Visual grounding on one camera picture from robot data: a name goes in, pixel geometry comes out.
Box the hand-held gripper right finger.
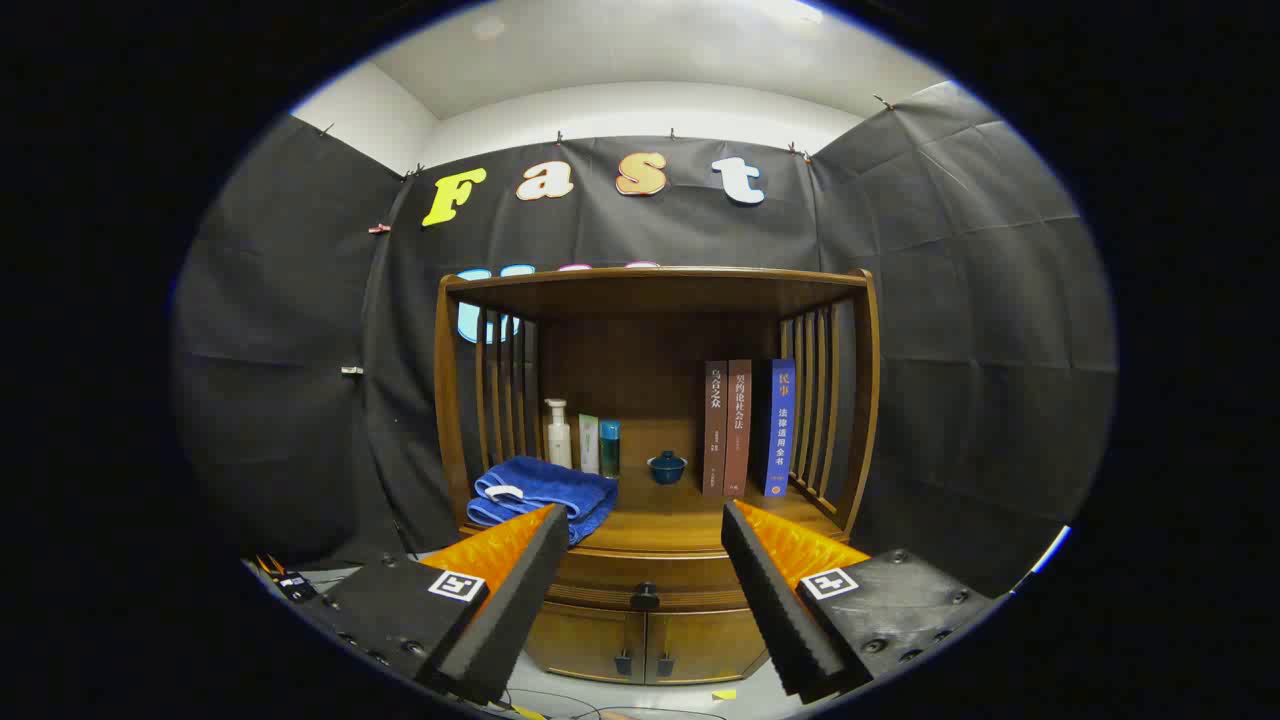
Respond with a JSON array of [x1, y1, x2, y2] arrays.
[[721, 500, 1003, 705]]

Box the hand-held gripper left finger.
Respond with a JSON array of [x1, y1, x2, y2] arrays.
[[300, 503, 570, 707]]

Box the wooden drawer with black knob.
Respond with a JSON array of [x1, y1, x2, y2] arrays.
[[545, 545, 761, 613]]

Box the wooden cabinet door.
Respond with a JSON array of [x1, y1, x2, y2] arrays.
[[645, 608, 769, 686], [525, 600, 649, 686]]

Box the wooden countertop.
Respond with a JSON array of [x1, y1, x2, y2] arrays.
[[460, 470, 846, 556]]

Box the wooden cabinet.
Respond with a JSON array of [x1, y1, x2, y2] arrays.
[[433, 266, 882, 687]]

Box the folded blue towel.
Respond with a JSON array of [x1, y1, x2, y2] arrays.
[[466, 456, 619, 546]]

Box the white pump bottle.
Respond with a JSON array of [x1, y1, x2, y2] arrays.
[[544, 399, 573, 471]]

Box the blue book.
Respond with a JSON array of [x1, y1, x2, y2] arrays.
[[752, 358, 797, 498]]

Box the light brown book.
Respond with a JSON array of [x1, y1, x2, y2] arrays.
[[724, 359, 753, 498]]

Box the dark brown book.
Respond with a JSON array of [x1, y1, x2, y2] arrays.
[[703, 361, 729, 498]]

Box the black electronic device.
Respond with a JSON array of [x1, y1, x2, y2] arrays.
[[255, 555, 321, 604]]

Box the floor cables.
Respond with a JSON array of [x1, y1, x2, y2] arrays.
[[500, 688, 731, 720]]

